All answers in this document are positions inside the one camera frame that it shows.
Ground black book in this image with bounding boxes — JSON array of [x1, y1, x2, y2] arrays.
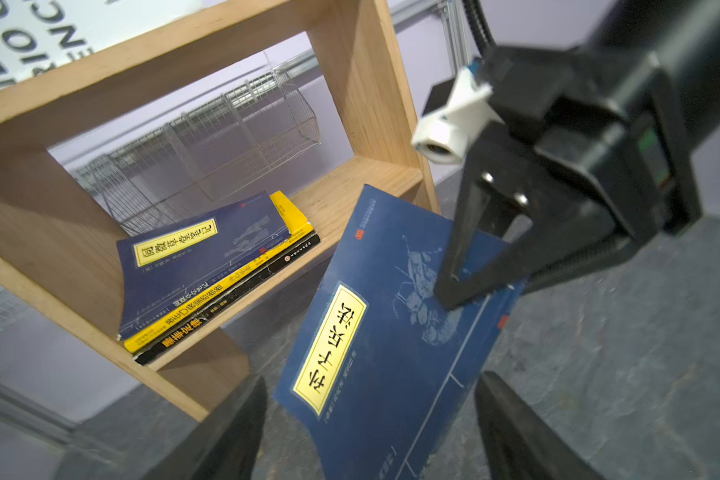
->
[[133, 231, 320, 365]]

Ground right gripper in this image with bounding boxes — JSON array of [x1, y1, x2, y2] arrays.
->
[[434, 46, 701, 309]]

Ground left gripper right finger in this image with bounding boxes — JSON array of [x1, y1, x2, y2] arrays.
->
[[475, 371, 602, 480]]

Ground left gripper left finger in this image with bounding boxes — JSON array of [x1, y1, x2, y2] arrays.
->
[[144, 374, 268, 479]]

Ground white wire rack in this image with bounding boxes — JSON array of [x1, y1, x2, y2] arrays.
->
[[69, 69, 320, 236]]

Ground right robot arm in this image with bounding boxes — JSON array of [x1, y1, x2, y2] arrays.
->
[[412, 1, 720, 309]]

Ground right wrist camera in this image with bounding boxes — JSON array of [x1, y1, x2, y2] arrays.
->
[[411, 67, 500, 165]]

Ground white book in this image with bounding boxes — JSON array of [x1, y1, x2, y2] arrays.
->
[[0, 0, 203, 89]]

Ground blue book with barcode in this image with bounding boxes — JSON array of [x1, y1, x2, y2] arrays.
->
[[274, 185, 524, 479]]

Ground wooden two-tier shelf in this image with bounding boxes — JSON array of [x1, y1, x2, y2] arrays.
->
[[0, 1, 437, 420]]

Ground blue book with yellow label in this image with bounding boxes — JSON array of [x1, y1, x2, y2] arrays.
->
[[115, 190, 292, 341]]

